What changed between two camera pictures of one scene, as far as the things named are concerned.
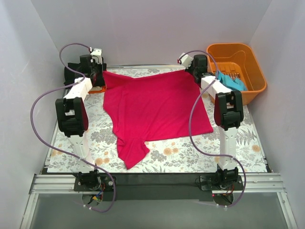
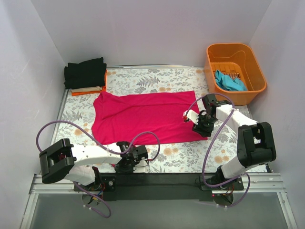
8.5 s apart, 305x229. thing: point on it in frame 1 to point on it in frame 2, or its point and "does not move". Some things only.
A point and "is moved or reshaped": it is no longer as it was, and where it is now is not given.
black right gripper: x=191 y=71 to x=201 y=129
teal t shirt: x=233 y=84 does not move
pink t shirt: x=153 y=106 is moved or reshaped
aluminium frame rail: x=271 y=182 does not move
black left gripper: x=99 y=78 to x=123 y=167
